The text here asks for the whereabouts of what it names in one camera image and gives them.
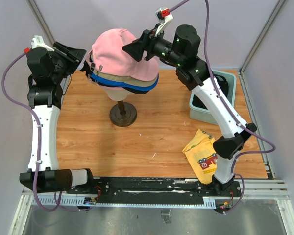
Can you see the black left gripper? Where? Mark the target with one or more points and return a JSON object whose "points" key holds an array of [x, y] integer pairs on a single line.
{"points": [[73, 56]]}

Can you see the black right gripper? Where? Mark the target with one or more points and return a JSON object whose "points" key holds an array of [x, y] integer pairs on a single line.
{"points": [[136, 48]]}

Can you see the pink cap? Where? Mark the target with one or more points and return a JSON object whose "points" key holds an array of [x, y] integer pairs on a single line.
{"points": [[109, 57]]}

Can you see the blue cap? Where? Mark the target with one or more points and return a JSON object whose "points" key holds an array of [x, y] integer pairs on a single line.
{"points": [[92, 66]]}

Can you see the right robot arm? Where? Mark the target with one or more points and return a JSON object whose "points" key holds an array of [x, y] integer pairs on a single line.
{"points": [[195, 74]]}

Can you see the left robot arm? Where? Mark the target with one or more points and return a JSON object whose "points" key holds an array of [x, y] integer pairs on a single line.
{"points": [[50, 68]]}

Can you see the cream mannequin head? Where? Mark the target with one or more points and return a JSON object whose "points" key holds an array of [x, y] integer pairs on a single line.
{"points": [[117, 94]]}

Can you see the yellow printed cloth hat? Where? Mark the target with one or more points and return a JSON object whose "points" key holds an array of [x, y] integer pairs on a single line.
{"points": [[201, 156]]}

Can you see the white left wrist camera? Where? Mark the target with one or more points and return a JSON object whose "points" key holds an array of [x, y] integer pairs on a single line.
{"points": [[36, 42]]}

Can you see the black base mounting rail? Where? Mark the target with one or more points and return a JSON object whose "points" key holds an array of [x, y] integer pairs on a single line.
{"points": [[151, 189]]}

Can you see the white cable duct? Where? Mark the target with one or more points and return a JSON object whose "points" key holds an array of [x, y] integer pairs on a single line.
{"points": [[187, 203]]}

